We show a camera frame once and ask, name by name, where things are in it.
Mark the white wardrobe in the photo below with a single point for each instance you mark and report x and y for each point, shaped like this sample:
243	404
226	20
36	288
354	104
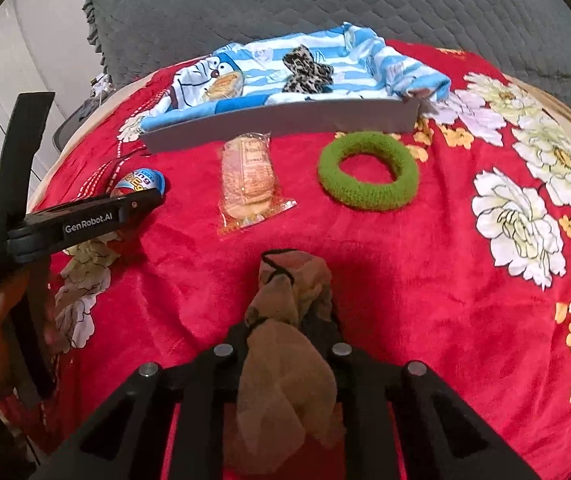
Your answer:
33	50

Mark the blue striped Doraemon fabric box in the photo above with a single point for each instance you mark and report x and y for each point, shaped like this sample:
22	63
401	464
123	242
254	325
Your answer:
343	63

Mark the clear biscuit pack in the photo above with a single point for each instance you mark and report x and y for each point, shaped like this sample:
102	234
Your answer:
251	192

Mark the small yellow snack packet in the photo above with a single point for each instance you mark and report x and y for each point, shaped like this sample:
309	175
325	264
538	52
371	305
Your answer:
228	86

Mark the grey bedside stool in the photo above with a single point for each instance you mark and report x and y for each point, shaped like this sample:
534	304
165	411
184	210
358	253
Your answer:
64	133

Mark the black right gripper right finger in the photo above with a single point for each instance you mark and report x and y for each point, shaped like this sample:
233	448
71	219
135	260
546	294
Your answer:
404	421

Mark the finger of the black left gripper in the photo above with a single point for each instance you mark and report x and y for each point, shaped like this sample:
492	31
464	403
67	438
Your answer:
22	141

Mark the leopard print scrunchie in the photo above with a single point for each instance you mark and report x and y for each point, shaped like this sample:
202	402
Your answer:
307	76

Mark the grey quilted headboard cover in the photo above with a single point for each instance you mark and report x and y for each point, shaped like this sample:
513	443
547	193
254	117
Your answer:
529	39

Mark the beige stocking bundle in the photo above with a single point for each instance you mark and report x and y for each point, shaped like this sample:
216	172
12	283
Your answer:
287	390

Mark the red floral blanket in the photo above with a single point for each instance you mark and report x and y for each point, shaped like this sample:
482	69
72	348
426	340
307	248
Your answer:
473	277

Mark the red blue surprise egg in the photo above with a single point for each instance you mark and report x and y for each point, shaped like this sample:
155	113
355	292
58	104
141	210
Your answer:
141	179

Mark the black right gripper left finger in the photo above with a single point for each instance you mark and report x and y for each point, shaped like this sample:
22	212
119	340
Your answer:
161	422

